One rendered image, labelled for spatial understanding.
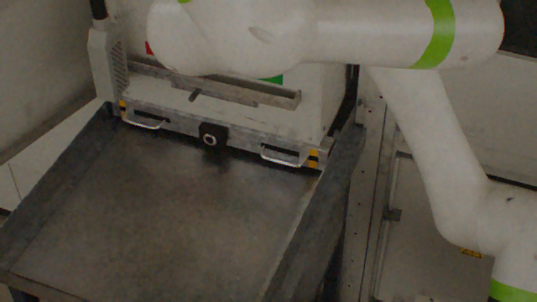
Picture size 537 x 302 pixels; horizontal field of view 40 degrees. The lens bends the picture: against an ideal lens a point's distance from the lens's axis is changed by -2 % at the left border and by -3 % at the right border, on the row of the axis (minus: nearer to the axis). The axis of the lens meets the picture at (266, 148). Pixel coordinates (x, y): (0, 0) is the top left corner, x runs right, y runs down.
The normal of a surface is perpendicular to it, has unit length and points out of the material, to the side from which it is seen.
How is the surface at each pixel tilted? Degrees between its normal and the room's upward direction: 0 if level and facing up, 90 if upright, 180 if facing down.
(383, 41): 79
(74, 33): 90
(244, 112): 90
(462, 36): 72
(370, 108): 90
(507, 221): 57
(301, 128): 90
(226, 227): 0
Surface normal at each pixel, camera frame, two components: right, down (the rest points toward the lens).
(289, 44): 0.51, 0.47
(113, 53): 0.93, 0.25
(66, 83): 0.80, 0.40
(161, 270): 0.00, -0.73
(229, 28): -0.29, 0.54
